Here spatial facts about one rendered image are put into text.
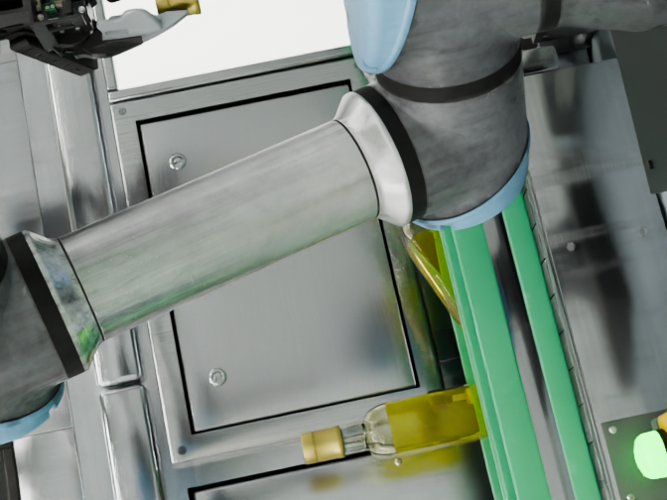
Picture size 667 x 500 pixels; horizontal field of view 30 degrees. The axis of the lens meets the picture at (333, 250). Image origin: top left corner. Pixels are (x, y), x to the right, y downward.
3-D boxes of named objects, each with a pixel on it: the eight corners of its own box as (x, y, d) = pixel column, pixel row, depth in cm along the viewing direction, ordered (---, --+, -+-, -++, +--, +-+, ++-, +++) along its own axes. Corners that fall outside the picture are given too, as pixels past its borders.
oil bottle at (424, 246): (538, 357, 141) (432, 207, 146) (546, 348, 136) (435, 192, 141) (497, 385, 140) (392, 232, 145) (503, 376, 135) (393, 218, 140)
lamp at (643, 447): (655, 431, 120) (624, 437, 119) (667, 426, 115) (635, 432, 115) (668, 477, 118) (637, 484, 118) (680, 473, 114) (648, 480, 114)
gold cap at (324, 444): (338, 428, 138) (300, 436, 138) (338, 423, 135) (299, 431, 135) (345, 458, 137) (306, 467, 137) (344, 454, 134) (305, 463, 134)
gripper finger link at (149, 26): (182, 19, 124) (89, 23, 124) (190, 42, 130) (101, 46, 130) (182, -11, 125) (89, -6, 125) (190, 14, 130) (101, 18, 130)
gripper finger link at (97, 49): (141, 51, 128) (56, 55, 128) (143, 57, 129) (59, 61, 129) (141, 8, 129) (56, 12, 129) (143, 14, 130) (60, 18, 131)
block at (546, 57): (539, 72, 141) (479, 84, 140) (553, 37, 132) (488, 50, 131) (547, 101, 140) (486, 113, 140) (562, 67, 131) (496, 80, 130)
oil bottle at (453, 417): (543, 376, 141) (357, 415, 140) (551, 366, 135) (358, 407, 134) (555, 425, 139) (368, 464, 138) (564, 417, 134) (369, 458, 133)
